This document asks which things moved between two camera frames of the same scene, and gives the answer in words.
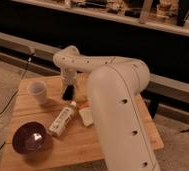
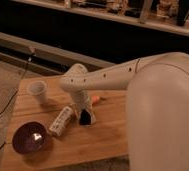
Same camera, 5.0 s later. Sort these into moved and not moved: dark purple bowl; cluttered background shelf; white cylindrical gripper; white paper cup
Moved: white cylindrical gripper
Not moved: white paper cup; dark purple bowl; cluttered background shelf
